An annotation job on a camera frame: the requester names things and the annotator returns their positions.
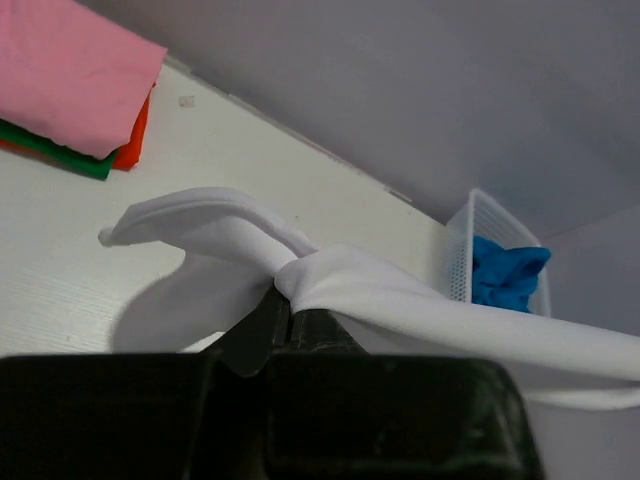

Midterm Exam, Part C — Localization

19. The white plastic basket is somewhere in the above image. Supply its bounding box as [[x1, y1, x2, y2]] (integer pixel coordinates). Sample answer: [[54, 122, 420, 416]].
[[440, 188, 551, 317]]

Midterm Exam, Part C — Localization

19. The white t shirt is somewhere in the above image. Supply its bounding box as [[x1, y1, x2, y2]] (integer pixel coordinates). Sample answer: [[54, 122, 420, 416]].
[[99, 188, 639, 410]]

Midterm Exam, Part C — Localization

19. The blue t shirt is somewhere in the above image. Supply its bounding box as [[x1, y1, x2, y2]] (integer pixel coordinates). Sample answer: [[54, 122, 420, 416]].
[[471, 236, 551, 313]]

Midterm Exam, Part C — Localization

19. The orange folded t shirt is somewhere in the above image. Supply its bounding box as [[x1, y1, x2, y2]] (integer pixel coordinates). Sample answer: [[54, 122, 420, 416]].
[[1, 95, 151, 171]]

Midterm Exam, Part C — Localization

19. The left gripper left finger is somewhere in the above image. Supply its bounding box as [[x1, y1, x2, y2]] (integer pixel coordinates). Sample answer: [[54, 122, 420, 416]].
[[1, 290, 289, 479]]

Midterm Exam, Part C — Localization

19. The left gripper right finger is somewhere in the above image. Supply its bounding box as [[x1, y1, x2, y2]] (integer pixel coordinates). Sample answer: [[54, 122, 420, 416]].
[[264, 310, 545, 479]]

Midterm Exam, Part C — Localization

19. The pink folded t shirt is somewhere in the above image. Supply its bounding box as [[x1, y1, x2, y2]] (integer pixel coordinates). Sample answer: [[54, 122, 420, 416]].
[[1, 1, 167, 160]]

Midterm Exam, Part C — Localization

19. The green folded t shirt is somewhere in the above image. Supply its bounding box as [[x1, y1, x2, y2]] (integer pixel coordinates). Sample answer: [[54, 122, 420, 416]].
[[1, 120, 118, 180]]

